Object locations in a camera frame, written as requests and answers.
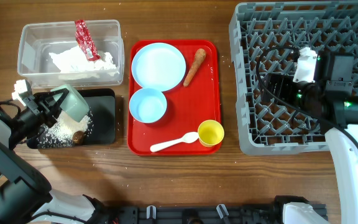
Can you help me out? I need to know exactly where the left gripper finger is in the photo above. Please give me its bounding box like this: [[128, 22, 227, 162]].
[[44, 88, 69, 124], [34, 91, 57, 108]]

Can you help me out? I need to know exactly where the white rice pile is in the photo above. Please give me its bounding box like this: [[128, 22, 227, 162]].
[[37, 111, 93, 149]]

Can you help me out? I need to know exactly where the green bowl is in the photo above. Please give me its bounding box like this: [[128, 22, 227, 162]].
[[51, 84, 90, 123]]

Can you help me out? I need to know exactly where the brown mushroom piece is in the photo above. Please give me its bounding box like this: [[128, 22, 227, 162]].
[[72, 131, 85, 145]]

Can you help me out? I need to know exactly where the white napkin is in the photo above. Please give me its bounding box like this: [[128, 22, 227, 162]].
[[49, 46, 117, 73]]

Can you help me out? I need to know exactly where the red snack wrapper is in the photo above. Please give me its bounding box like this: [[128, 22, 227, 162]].
[[75, 20, 101, 62]]

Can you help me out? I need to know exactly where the yellow cup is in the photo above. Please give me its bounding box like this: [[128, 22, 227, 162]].
[[197, 119, 224, 147]]

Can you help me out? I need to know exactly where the orange carrot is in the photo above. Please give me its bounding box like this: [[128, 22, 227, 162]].
[[183, 49, 206, 87]]

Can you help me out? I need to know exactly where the light blue bowl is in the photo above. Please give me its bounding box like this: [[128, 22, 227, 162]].
[[129, 88, 167, 123]]

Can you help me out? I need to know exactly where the white plastic spoon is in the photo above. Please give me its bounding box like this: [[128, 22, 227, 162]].
[[150, 132, 199, 152]]

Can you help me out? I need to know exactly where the light blue plate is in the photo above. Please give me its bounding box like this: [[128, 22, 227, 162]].
[[131, 42, 186, 92]]

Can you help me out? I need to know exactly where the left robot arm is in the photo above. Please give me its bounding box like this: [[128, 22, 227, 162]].
[[0, 86, 116, 223]]

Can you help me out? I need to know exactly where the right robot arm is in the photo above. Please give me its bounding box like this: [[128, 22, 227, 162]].
[[255, 47, 358, 223]]

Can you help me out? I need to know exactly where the grey dishwasher rack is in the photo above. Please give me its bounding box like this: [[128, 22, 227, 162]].
[[229, 1, 358, 155]]

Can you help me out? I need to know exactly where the clear plastic bin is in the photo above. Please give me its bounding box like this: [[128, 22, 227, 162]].
[[17, 19, 125, 88]]

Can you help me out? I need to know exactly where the black tray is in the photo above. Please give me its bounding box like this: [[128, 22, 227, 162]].
[[27, 88, 116, 149]]

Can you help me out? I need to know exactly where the red serving tray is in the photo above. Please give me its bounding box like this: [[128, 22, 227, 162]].
[[127, 40, 221, 156]]

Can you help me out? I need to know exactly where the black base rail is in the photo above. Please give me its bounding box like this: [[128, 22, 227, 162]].
[[102, 204, 282, 224]]

